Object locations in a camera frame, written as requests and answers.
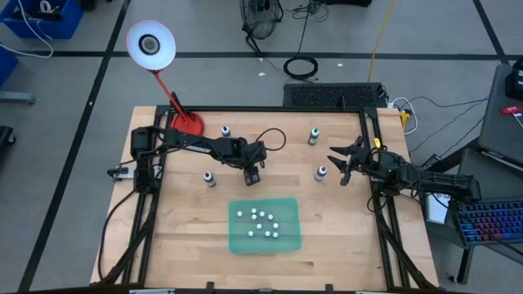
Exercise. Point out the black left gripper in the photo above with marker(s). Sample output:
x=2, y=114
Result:
x=250, y=155

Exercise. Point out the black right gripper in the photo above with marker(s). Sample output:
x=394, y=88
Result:
x=365, y=160

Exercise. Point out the large green food coloring bottle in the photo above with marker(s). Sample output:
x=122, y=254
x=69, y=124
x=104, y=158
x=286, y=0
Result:
x=314, y=136

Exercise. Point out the large black food coloring bottle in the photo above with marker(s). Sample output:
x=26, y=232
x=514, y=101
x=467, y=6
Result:
x=209, y=179

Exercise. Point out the translucent teal plastic bin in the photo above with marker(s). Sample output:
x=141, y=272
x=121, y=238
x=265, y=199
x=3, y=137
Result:
x=286, y=245

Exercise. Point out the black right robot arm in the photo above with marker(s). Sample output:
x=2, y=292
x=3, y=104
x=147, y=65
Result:
x=441, y=181

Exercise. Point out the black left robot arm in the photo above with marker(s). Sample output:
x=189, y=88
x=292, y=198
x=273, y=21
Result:
x=196, y=146

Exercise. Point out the large purple food coloring bottle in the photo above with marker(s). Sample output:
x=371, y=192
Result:
x=320, y=173

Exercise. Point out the large blue food coloring bottle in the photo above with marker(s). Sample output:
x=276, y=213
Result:
x=225, y=131

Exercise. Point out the yellow tag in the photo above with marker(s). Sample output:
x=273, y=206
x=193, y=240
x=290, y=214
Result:
x=377, y=143

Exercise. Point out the yellow power strip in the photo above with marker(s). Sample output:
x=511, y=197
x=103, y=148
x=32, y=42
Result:
x=404, y=118

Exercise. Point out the white paper sheet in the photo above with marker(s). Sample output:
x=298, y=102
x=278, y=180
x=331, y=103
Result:
x=436, y=210

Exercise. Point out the silver control box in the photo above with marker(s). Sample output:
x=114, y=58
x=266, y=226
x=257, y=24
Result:
x=122, y=173

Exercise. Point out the grey side table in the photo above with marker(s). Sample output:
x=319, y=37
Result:
x=498, y=134

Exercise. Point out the backlit keyboard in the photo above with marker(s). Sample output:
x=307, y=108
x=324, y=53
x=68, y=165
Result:
x=490, y=220

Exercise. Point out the black floor fan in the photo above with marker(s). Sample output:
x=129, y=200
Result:
x=261, y=18

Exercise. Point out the small red device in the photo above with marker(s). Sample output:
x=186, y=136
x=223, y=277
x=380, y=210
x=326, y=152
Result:
x=510, y=110

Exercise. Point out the black equipment case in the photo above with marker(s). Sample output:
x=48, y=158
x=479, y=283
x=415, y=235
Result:
x=515, y=79

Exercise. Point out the blue plastic floor bin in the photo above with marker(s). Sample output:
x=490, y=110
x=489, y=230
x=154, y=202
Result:
x=61, y=26

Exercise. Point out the black aluminium rig frame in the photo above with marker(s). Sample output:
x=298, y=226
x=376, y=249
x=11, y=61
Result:
x=261, y=109

